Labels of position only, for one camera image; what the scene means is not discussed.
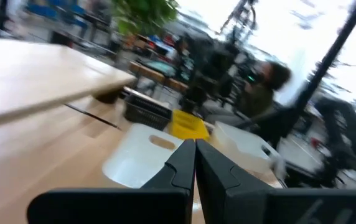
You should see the yellow plastic basket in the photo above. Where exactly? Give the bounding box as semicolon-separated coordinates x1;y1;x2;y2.
169;108;210;141

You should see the wooden neighbour table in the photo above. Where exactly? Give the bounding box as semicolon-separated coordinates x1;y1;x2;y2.
128;60;191;94

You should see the black plant pot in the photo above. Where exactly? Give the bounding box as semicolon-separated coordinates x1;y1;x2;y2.
93;88;123;105

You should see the green potted plant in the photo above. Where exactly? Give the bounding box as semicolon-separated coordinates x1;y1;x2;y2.
111;0;179;35

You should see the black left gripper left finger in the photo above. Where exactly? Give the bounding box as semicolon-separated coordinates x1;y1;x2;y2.
27;139;197;224

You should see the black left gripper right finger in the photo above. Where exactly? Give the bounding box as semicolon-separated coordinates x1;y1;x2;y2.
195;139;356;224

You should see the black aluminium table frame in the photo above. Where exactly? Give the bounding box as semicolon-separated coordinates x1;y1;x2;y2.
233;0;356;147

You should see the black plastic basket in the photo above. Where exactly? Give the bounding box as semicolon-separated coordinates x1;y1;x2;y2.
123;93;173;131

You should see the person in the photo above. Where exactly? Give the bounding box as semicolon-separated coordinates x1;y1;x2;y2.
237;60;293;119

